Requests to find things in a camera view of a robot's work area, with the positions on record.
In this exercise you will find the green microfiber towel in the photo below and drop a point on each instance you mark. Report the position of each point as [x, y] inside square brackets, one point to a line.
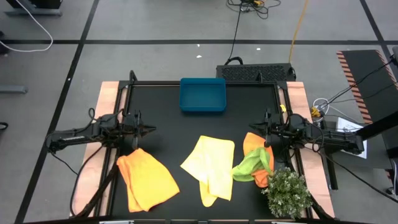
[248, 168]

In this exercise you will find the black stand leg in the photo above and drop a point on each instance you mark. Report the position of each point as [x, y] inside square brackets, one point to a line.
[332, 174]

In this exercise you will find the orange fluffy microfiber towel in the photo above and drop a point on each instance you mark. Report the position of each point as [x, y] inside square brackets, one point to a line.
[252, 140]

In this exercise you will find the yellow plug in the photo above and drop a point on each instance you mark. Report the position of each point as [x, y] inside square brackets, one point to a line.
[315, 112]

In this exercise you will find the blue plastic bin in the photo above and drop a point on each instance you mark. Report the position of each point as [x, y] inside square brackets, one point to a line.
[202, 95]

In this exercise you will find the yellow microfiber towel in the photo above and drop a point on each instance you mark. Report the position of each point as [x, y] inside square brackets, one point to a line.
[211, 161]

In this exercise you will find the white paper sheet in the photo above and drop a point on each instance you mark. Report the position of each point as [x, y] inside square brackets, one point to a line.
[348, 124]

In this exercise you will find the black aluminium table frame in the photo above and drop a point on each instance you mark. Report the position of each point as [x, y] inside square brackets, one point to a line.
[149, 83]

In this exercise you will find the black frame beam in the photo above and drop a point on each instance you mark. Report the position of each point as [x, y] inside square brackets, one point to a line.
[382, 124]

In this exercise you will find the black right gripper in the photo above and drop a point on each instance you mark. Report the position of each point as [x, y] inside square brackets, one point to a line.
[267, 127]

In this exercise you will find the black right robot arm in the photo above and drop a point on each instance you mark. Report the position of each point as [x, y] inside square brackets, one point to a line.
[335, 140]

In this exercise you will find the black hazard-striped floor mat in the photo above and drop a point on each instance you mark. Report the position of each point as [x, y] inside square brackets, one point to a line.
[363, 71]

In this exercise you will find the orange-yellow ribbed microfiber towel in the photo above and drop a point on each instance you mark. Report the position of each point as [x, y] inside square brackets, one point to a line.
[146, 180]

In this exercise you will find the grey desk foot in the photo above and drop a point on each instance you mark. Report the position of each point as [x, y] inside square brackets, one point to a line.
[12, 89]
[34, 12]

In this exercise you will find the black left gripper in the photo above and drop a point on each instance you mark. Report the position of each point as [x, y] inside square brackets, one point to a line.
[136, 127]

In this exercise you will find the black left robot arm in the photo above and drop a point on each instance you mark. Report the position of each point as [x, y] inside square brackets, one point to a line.
[71, 137]

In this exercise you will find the artificial green potted plant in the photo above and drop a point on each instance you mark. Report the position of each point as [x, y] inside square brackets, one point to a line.
[286, 193]

